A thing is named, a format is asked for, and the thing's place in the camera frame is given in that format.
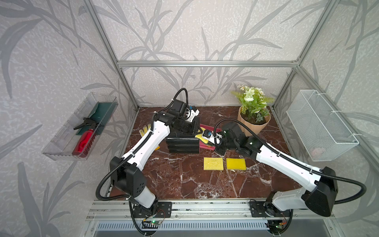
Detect dark green cloth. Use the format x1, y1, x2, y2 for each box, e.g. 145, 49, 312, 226
76, 102, 118, 135

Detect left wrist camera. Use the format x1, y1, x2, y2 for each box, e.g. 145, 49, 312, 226
186, 106, 199, 122

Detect clear plastic wall tray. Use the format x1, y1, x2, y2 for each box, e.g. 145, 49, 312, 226
42, 92, 118, 161

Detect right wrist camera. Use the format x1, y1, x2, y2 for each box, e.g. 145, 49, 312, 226
203, 129, 223, 145

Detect white wire mesh basket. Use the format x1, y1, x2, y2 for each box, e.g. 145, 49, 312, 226
287, 89, 359, 162

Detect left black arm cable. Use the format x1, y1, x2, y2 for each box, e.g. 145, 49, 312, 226
95, 88, 190, 201

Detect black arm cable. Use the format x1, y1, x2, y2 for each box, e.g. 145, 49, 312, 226
214, 118, 367, 205
95, 88, 190, 201

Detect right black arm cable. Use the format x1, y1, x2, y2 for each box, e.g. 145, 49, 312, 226
214, 118, 367, 205

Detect bright yellow foam sponge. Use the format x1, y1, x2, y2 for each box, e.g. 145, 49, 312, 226
226, 158, 247, 171

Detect pink drawer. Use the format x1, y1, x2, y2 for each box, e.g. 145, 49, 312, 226
195, 124, 216, 151

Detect red black pruning shears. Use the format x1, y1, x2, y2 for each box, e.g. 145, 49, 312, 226
72, 118, 99, 158

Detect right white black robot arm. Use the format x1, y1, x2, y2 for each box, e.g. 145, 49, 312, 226
205, 119, 338, 217

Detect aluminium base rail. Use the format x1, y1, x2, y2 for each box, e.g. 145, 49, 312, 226
85, 198, 341, 221

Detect green artificial plant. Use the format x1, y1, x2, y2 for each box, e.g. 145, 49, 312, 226
231, 85, 274, 125

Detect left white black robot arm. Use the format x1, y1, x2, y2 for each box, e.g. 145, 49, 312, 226
110, 99, 199, 209

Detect yellow work glove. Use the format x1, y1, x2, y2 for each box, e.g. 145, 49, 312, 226
139, 123, 151, 137

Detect beige plant pot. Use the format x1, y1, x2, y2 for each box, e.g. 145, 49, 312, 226
237, 107, 271, 134

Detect wavy yellow cloth sponge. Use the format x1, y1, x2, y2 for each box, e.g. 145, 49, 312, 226
195, 127, 214, 146

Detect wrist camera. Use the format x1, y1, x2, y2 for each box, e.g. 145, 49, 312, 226
203, 129, 223, 145
186, 106, 199, 122

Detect black drawer unit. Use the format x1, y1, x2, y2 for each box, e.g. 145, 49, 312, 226
165, 131, 200, 154

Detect yellow cellulose sponge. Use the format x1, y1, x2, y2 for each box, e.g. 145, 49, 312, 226
203, 158, 224, 171

